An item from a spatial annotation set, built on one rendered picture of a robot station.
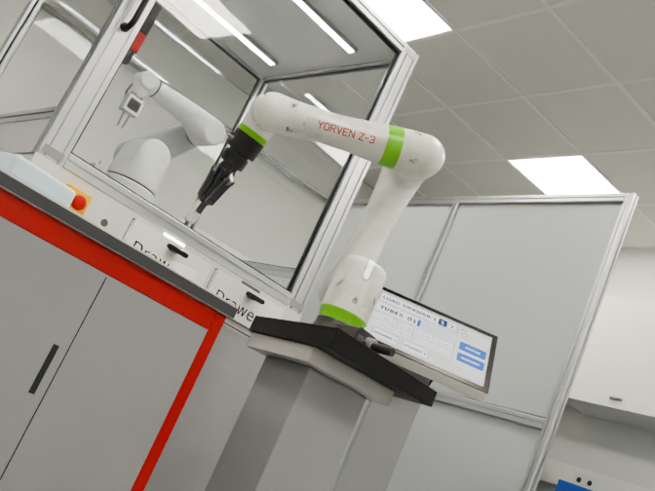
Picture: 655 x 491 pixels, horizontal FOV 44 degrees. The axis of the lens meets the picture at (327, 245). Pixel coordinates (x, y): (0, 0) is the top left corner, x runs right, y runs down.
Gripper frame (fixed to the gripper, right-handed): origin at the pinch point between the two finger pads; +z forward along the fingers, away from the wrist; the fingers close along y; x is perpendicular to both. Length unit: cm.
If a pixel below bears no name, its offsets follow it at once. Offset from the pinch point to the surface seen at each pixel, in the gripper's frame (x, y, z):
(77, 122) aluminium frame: -38.3, -10.7, -1.4
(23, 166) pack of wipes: -62, 53, 5
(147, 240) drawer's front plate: -5.3, -3.0, 14.6
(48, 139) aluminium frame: -42.7, -7.9, 6.4
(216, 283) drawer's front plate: 21.6, -2.9, 14.9
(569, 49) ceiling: 159, -92, -157
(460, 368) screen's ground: 103, 22, -7
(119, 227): -13.8, -4.4, 15.9
